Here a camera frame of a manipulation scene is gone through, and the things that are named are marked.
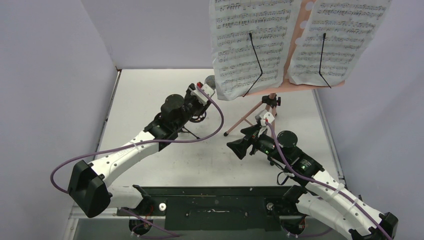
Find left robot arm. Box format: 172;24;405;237
67;82;215;218

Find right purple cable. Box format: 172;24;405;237
264;120;393;240

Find purple glitter microphone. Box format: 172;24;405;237
204;75;216;90

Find pink music stand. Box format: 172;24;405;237
223;0;346;137

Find sheet music page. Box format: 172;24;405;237
209;0;302;101
287;0;392;87

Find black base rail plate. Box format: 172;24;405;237
82;185;319;232

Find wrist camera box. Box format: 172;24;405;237
190;82;216;106
255;110;275;126

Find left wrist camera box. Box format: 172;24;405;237
190;82;216;106

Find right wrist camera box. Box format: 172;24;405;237
255;110;275;126

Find black mini tripod mic stand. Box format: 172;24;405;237
178;111;207;140

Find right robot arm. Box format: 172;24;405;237
226;124;399;240

